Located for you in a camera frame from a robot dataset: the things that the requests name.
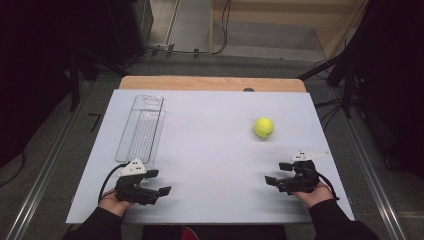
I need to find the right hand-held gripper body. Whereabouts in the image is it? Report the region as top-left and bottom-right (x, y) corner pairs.
(275, 150), (331, 196)

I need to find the black metal stand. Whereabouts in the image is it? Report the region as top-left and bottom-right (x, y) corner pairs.
(297, 54), (355, 120)
(67, 48), (132, 113)

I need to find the black curtain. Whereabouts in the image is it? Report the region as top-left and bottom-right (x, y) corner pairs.
(0, 0), (155, 169)
(328, 0), (424, 181)

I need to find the light wooden frame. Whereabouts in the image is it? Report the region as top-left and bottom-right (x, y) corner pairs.
(208, 0), (370, 60)

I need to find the white board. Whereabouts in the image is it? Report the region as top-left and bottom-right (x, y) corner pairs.
(65, 89), (355, 225)

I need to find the yellow tennis ball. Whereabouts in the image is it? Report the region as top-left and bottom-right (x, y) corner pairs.
(253, 116), (275, 139)

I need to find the person's right hand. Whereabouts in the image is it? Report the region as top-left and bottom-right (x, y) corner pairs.
(293, 181), (335, 210)

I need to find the person's left hand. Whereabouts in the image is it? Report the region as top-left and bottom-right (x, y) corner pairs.
(98, 188), (135, 218)

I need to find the metal floor rail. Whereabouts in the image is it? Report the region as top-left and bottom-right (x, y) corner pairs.
(328, 87), (408, 240)
(5, 79), (97, 240)

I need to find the bundle of black cables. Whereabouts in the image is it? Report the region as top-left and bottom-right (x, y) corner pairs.
(313, 59), (346, 132)

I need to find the red cloth piece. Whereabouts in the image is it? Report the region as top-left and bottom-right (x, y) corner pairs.
(181, 226), (200, 240)

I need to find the right hand-held gripper cable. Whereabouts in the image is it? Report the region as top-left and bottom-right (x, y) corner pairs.
(308, 168), (341, 202)

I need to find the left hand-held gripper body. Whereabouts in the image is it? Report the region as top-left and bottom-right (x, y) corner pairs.
(114, 158), (160, 206)

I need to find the clear plastic container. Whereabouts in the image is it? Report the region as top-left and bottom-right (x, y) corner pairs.
(114, 94), (167, 169)

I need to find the hand-held gripper cable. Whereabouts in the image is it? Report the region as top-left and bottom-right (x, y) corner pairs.
(97, 162), (130, 204)
(308, 168), (341, 202)

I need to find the black floor cable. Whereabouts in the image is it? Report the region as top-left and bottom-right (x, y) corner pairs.
(124, 0), (233, 66)

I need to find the left hand-held gripper cable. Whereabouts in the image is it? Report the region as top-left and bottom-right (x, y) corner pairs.
(97, 162), (130, 204)

